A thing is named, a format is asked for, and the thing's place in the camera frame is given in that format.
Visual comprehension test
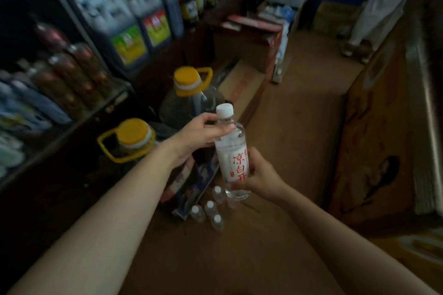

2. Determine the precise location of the person's left hand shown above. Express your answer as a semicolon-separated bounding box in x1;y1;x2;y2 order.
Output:
163;112;236;169

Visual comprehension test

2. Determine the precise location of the brown cardboard box red print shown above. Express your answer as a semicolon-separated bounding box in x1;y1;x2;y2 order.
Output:
217;59;268;127

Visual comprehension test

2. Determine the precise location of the yellowish cardboard box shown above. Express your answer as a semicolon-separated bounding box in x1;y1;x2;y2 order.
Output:
311;0;359;38

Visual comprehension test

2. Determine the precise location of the person's left forearm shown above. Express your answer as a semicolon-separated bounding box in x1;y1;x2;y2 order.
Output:
7;139;181;295

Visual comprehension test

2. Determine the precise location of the dark shelf unit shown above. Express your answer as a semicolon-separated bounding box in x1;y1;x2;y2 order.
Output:
0;0;272;209

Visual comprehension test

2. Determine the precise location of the row of brown bottles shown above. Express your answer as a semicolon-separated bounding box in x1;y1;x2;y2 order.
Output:
17;21;115;117

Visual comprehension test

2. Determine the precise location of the clear oil jug yellow cap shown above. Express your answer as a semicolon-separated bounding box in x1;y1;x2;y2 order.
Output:
159;65;226;133
96;117;164;176

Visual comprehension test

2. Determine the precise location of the pile of blue white packets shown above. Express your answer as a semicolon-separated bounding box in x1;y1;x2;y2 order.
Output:
0;69;74;178

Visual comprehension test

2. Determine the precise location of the dark bottle with colourful label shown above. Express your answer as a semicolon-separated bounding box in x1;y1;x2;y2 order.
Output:
157;148;222;220

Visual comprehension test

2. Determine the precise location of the blue jug green label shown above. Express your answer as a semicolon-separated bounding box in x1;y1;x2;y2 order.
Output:
67;0;150;71

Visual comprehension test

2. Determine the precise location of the clear water bottle red print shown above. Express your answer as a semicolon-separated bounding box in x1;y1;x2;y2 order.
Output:
213;103;251;201

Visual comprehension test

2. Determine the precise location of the plain blue jug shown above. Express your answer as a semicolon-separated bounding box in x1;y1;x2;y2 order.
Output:
160;0;186;39

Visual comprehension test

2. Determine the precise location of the blue jug red yellow label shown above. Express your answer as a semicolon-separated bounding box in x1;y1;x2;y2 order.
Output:
126;0;174;50

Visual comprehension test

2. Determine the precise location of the small clear bottle white cap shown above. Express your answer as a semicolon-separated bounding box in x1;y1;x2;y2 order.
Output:
204;200;219;218
212;186;227;205
210;214;225;232
190;205;205;224

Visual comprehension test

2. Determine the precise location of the person's right forearm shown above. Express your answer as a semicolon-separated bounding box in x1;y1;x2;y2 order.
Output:
274;183;441;295

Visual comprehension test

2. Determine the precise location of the person's right hand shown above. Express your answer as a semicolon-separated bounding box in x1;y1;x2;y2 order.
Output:
227;147;288;204

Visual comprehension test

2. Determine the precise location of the brown wooden counter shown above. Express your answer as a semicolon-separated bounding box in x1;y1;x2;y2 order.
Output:
327;0;443;233

